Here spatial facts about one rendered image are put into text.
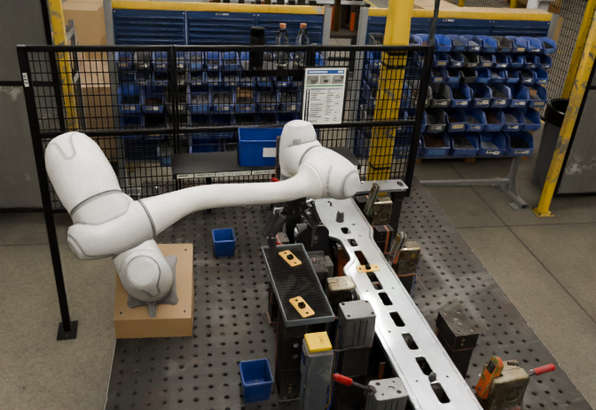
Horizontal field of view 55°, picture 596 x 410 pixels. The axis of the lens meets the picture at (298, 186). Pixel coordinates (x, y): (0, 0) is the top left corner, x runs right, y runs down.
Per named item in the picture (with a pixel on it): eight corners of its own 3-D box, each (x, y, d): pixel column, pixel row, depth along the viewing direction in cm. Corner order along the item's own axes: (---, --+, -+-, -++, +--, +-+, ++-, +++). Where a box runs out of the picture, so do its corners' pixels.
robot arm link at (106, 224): (157, 230, 135) (131, 181, 137) (82, 264, 126) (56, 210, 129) (151, 246, 146) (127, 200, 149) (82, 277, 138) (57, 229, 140)
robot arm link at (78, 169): (115, 265, 203) (88, 212, 207) (157, 243, 207) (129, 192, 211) (59, 217, 130) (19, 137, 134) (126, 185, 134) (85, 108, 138)
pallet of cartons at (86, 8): (147, 114, 601) (141, 12, 553) (67, 114, 591) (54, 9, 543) (159, 80, 707) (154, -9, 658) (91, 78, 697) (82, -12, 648)
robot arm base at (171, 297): (127, 319, 206) (124, 319, 201) (126, 258, 212) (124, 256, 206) (179, 315, 209) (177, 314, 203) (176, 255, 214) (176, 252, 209)
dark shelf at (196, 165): (360, 169, 280) (361, 163, 278) (172, 179, 258) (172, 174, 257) (347, 151, 299) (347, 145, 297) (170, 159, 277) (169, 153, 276)
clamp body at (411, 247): (413, 323, 227) (427, 250, 211) (385, 327, 224) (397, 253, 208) (404, 308, 235) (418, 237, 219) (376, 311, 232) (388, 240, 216)
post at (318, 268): (319, 361, 205) (329, 270, 187) (306, 363, 204) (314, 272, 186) (316, 351, 210) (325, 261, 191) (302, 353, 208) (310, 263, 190)
